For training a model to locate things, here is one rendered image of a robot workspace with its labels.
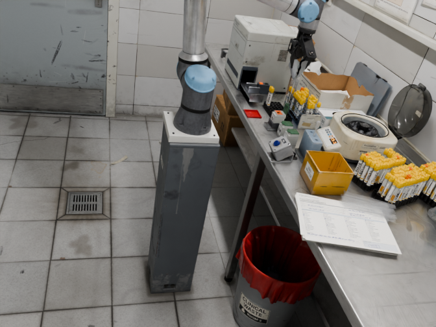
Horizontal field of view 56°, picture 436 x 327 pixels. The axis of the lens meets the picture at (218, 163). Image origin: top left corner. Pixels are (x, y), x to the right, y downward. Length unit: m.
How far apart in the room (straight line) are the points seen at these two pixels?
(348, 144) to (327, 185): 0.29
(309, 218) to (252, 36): 1.01
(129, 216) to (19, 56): 1.50
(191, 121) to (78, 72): 1.91
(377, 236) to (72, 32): 2.55
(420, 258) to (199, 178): 0.84
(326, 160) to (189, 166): 0.53
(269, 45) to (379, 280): 1.24
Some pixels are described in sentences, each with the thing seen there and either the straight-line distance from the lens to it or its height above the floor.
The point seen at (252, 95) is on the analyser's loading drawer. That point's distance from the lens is 1.94.
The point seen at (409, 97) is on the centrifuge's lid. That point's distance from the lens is 1.92.
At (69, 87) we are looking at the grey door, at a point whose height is 0.25.
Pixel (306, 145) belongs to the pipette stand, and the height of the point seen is 0.94.
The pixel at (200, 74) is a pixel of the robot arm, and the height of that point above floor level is 1.13.
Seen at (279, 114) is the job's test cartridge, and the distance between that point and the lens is 1.76.
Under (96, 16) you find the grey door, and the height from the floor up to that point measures 0.81.
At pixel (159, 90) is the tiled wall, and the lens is 3.48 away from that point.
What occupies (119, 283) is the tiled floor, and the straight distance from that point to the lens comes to 2.17.
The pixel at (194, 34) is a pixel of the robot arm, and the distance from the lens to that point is 1.58.
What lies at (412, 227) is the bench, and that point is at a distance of 1.52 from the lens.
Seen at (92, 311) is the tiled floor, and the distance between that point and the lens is 2.08.
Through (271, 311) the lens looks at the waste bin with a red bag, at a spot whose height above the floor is 0.23.
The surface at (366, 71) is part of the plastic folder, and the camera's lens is 2.24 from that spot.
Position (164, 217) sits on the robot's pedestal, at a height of 0.51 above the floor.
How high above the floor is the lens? 1.68
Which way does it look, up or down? 33 degrees down
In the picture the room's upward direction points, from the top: 12 degrees clockwise
